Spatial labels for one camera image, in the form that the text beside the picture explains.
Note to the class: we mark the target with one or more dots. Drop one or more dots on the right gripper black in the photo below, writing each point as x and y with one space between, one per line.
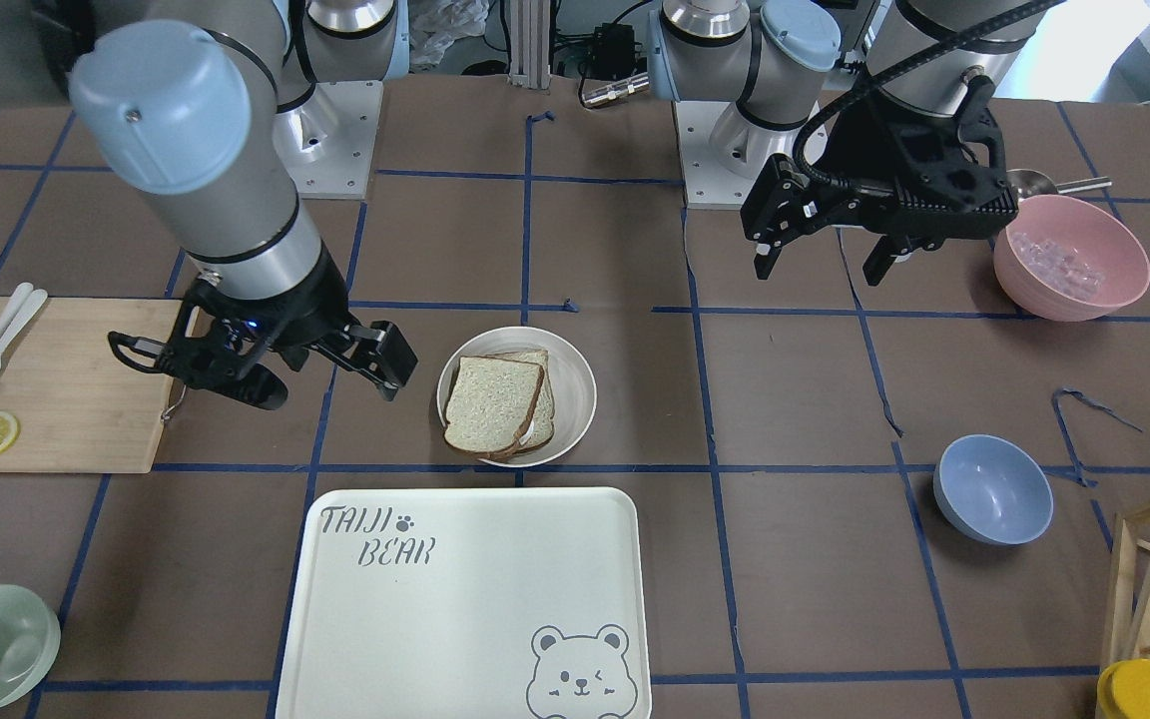
319 306

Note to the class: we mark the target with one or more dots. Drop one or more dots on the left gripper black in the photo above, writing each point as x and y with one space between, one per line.
849 148

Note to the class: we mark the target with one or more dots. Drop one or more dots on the bread slice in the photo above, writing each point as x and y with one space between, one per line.
543 420
490 405

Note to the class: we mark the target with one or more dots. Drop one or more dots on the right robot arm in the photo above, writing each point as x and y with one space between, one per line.
182 103

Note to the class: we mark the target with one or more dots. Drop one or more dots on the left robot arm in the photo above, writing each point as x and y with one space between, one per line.
772 61

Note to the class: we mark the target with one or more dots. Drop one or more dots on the metal spoon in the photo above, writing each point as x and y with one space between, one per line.
1029 183

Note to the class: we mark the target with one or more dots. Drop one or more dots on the pink bowl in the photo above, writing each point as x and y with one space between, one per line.
1064 260

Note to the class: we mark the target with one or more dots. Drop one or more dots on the cream bear tray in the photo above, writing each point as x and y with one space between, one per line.
468 603

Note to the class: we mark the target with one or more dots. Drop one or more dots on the wooden cutting board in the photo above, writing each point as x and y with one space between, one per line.
79 409

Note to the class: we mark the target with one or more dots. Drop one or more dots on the blue bowl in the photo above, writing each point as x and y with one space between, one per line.
992 491

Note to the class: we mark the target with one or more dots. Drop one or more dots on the white plastic fork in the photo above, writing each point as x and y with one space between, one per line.
16 326

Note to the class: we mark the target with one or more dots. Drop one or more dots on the yellow cup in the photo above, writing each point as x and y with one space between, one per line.
1123 690

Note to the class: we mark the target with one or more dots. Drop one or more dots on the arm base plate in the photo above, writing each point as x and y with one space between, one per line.
722 152
327 142

